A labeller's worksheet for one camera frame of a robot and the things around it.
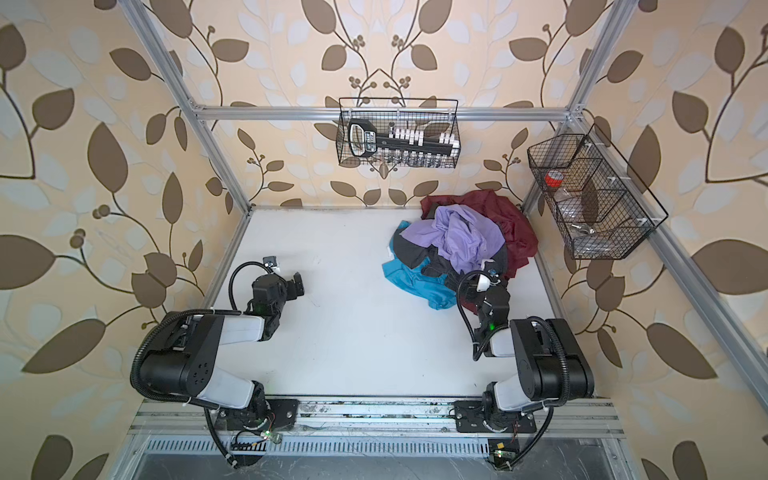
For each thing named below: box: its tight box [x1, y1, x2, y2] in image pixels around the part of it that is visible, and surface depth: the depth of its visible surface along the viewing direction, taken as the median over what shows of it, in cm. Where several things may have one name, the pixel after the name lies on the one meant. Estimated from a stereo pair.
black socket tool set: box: [348, 118, 460, 164], surface depth 86 cm
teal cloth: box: [382, 221, 457, 309], surface depth 98 cm
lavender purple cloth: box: [400, 204, 506, 274], surface depth 93 cm
